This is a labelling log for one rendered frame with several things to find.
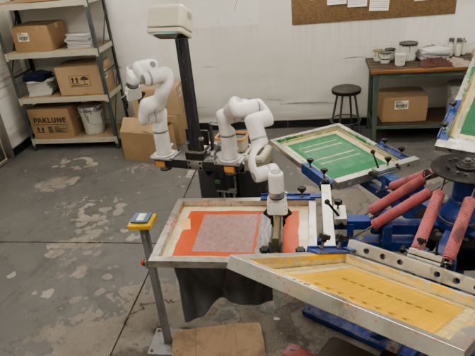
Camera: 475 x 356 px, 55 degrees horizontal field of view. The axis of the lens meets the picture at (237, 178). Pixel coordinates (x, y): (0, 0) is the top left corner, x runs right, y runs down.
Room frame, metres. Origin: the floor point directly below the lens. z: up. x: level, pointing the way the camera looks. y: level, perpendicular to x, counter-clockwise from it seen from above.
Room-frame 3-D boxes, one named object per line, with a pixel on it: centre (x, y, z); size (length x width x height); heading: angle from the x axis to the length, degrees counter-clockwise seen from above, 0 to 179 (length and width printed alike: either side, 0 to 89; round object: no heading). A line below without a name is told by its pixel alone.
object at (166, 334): (2.20, 0.55, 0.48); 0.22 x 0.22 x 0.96; 80
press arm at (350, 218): (1.88, -0.53, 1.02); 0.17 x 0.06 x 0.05; 80
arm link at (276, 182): (1.98, -0.18, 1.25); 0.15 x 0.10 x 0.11; 22
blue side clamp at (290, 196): (2.21, -0.27, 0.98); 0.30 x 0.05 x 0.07; 80
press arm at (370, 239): (1.90, -0.41, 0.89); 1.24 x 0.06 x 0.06; 80
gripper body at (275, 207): (1.94, -0.18, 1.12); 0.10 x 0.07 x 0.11; 80
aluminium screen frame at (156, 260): (1.98, 0.02, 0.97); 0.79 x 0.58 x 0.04; 80
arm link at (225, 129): (2.49, 0.02, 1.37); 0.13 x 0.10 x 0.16; 111
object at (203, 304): (1.78, 0.11, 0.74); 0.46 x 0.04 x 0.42; 80
